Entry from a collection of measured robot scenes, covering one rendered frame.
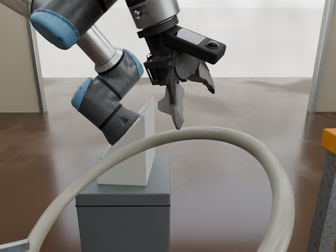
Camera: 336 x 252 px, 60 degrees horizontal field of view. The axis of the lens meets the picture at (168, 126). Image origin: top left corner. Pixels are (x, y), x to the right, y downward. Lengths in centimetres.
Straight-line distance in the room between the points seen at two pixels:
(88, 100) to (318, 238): 124
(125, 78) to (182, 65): 73
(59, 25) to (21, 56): 503
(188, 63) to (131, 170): 76
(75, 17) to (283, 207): 48
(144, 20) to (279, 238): 40
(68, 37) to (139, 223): 92
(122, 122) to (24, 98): 459
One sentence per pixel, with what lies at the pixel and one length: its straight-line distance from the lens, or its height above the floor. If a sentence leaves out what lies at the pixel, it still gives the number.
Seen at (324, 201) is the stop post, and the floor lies 75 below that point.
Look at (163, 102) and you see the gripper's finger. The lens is 59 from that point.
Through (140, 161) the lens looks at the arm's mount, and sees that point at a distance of 124.
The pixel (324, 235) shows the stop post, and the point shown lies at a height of 58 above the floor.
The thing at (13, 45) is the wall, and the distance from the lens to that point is 566.
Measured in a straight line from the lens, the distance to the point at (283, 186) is 46.
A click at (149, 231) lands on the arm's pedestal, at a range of 135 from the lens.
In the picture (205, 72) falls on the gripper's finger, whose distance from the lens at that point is 65.
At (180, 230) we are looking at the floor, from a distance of 240.
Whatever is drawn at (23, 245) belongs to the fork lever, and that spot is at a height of 115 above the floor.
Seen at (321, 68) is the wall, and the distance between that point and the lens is 570.
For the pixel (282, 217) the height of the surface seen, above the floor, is 128.
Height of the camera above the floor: 152
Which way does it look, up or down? 19 degrees down
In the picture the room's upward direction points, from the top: straight up
